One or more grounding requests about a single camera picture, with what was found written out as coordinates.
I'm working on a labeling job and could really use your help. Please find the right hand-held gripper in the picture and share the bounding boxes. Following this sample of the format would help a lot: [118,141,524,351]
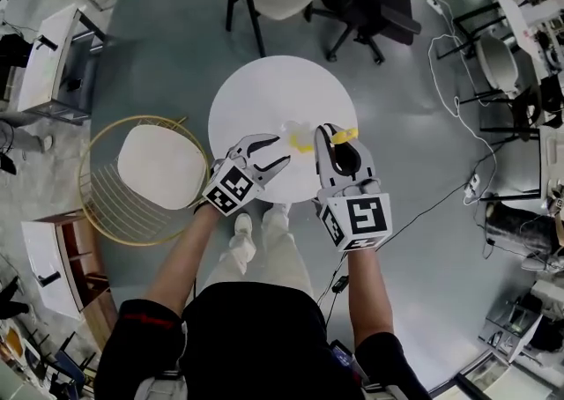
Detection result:
[311,122,394,255]

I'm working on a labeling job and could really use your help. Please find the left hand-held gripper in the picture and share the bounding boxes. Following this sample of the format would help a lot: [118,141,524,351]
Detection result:
[202,133,293,218]

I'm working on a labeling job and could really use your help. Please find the clear cup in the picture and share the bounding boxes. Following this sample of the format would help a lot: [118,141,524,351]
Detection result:
[278,119,317,156]

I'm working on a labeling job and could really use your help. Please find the person's right forearm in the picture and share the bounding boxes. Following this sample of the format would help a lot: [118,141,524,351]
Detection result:
[345,247,397,349]

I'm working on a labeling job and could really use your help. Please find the person's left forearm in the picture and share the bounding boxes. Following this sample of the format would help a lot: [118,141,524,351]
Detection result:
[143,202,222,318]

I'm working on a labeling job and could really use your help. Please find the person's white shoe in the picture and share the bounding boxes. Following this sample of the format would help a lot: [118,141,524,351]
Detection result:
[232,211,258,277]

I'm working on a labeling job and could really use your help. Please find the person's beige trousers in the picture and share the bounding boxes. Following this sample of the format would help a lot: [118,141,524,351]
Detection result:
[203,202,315,302]

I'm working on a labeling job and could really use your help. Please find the cream seat cushion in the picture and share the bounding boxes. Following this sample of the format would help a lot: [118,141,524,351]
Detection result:
[116,123,209,211]

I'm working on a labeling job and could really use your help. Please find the black office chair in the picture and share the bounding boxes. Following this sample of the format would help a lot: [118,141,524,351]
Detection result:
[303,0,423,65]

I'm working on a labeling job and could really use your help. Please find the person's black shirt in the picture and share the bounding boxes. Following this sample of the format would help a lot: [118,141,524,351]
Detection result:
[97,281,435,400]

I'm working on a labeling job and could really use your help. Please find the dark fuzzy bag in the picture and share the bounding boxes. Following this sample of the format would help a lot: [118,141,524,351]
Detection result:
[483,202,564,261]

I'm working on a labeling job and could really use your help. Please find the chest-worn device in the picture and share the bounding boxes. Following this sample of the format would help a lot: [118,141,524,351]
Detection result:
[328,338,359,375]

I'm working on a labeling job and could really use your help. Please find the white cabinet with wooden shelves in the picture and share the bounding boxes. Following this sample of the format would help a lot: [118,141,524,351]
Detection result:
[20,209,118,349]

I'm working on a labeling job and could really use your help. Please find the white desk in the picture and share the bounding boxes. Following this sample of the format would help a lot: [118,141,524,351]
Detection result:
[16,5,107,127]

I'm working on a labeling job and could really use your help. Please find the black cable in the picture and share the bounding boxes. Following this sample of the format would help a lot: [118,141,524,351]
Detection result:
[315,142,506,307]

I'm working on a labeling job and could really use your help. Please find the white cable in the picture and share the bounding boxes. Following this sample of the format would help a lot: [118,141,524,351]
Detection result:
[427,0,499,196]

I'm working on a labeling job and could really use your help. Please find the gold wire chair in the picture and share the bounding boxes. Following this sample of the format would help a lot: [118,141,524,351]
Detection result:
[78,115,212,247]

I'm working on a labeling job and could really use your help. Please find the beige chair with black frame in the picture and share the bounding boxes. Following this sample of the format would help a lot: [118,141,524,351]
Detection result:
[453,14,541,135]

